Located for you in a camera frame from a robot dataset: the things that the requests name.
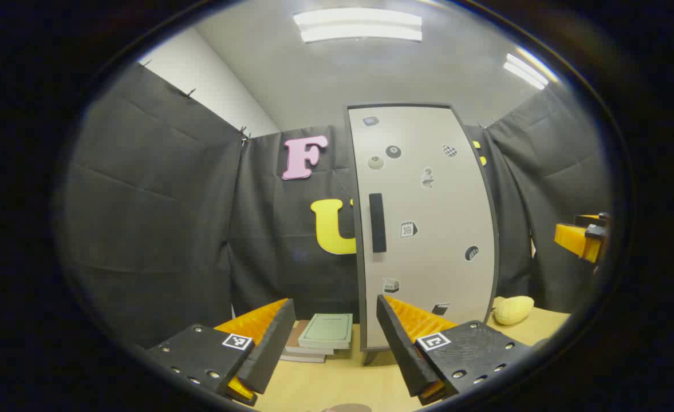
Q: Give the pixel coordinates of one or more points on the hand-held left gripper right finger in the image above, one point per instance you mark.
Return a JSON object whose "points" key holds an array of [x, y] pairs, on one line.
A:
{"points": [[405, 355]]}

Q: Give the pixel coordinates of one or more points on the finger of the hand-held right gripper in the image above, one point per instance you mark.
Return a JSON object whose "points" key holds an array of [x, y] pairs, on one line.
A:
{"points": [[577, 240], [591, 220]]}

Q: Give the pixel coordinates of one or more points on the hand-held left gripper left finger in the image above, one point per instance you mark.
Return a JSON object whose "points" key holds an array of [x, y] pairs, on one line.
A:
{"points": [[274, 349]]}

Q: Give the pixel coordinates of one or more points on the round brown coaster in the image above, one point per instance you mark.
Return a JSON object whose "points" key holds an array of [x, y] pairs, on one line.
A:
{"points": [[345, 408]]}

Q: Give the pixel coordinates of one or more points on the dark grey cabinet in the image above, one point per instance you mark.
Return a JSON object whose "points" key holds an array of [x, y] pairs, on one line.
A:
{"points": [[355, 229]]}

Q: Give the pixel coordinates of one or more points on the grey cabinet door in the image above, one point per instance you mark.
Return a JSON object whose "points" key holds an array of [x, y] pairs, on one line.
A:
{"points": [[428, 200]]}

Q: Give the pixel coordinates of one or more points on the brown book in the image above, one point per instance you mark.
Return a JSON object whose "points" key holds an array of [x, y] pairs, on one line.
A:
{"points": [[294, 340]]}

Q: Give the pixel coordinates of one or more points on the white book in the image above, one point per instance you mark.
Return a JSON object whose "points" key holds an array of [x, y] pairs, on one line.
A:
{"points": [[302, 358]]}

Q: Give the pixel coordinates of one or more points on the green book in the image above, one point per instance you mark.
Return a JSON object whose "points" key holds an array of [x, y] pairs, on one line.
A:
{"points": [[326, 331]]}

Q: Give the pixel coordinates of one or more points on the yellow plush toy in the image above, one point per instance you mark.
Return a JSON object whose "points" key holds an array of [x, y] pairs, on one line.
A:
{"points": [[513, 310]]}

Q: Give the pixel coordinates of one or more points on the small ceiling light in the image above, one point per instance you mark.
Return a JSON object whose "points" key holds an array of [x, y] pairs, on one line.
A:
{"points": [[524, 71]]}

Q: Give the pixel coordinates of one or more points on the black backdrop cloth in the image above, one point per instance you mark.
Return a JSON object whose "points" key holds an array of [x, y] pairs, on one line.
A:
{"points": [[159, 200]]}

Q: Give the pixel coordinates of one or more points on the large ceiling light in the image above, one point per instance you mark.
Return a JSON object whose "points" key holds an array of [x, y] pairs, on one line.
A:
{"points": [[357, 25]]}

